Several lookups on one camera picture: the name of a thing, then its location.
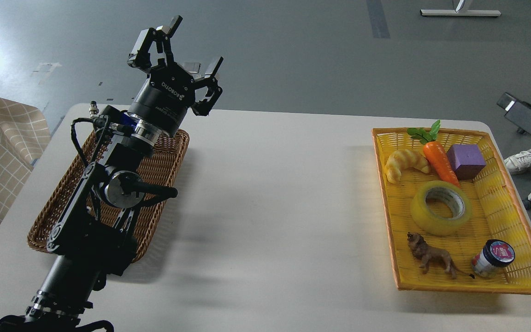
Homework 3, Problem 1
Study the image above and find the yellow plastic basket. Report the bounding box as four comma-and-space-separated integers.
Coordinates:
372, 128, 531, 295

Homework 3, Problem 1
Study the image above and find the yellow tape roll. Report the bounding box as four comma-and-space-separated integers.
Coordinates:
410, 180, 473, 236

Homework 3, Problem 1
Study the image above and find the toy croissant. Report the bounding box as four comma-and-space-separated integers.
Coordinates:
385, 149, 431, 184

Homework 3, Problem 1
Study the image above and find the white stand base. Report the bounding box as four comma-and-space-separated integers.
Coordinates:
419, 0, 502, 18

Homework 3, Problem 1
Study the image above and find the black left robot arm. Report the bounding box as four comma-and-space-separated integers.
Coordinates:
0, 15, 223, 332

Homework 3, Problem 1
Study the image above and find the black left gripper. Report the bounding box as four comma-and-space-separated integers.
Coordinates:
127, 15, 224, 136

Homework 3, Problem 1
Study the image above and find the brown wicker basket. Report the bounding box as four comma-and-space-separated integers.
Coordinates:
27, 130, 189, 263

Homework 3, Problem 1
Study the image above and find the purple cube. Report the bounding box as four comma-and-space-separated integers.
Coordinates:
446, 144, 486, 181

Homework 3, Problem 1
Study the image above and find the small jar with pink lid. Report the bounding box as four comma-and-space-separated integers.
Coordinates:
471, 239, 516, 278

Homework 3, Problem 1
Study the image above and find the white sneaker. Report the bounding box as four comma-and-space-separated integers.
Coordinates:
504, 149, 531, 175

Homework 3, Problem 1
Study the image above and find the brown toy lion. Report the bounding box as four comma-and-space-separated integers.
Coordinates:
407, 232, 476, 279

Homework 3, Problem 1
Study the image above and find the toy carrot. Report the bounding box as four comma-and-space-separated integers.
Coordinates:
407, 119, 460, 187

